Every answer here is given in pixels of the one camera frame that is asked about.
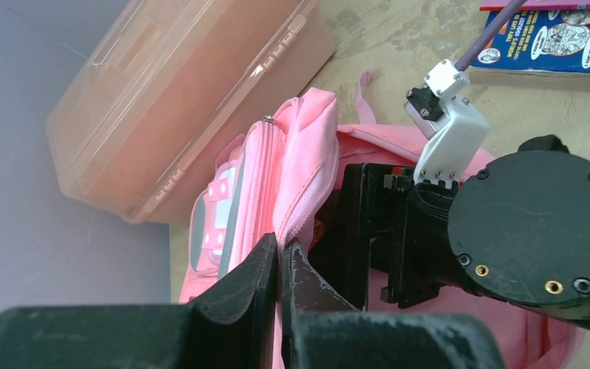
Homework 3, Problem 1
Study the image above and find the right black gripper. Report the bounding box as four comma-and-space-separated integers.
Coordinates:
309, 163, 473, 310

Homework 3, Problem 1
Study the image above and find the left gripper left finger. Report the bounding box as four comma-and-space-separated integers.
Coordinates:
187, 233, 279, 368

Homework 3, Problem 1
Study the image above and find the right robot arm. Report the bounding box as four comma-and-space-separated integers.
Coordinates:
308, 135, 590, 331

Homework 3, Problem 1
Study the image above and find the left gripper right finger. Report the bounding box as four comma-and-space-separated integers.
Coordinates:
281, 239, 356, 368

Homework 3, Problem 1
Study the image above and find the blue comic book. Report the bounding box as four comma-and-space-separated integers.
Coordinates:
468, 10, 590, 92

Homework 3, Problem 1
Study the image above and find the magenta thin book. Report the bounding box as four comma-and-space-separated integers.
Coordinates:
479, 0, 590, 12

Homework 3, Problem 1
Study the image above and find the pink student backpack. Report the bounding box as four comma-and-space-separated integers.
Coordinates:
179, 88, 585, 369

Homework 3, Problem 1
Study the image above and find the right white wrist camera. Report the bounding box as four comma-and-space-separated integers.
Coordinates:
404, 59, 490, 189

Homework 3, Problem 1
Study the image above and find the orange translucent plastic box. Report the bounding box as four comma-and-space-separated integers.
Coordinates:
46, 1, 335, 224

